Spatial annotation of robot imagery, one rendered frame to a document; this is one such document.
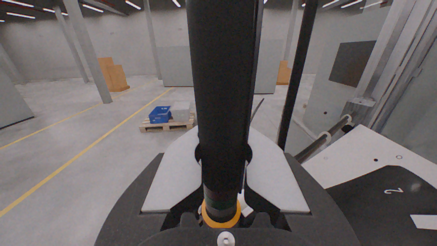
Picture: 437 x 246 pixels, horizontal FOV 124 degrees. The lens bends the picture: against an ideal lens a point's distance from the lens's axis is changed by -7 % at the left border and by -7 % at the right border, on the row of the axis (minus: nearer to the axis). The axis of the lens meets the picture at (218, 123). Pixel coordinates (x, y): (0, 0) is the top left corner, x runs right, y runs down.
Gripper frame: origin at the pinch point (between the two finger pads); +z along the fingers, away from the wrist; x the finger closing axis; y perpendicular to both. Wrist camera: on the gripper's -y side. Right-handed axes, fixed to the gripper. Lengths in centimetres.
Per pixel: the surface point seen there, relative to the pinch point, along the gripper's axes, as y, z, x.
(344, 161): 21.6, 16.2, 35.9
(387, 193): 9.1, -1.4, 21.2
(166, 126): 140, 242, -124
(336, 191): 13.9, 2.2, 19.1
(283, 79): 129, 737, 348
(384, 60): -5, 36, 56
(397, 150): 13.8, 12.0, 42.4
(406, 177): 7.8, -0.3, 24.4
